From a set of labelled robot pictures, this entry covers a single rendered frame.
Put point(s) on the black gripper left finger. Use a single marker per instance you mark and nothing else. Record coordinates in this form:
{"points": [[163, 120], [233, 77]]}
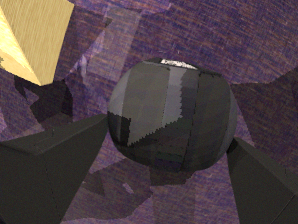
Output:
{"points": [[40, 173]]}

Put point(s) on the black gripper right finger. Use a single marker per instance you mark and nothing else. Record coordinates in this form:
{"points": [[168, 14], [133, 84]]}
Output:
{"points": [[265, 192]]}

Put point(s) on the dark grey controller unit with white label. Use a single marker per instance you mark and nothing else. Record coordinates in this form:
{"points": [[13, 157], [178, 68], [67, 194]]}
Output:
{"points": [[172, 115]]}

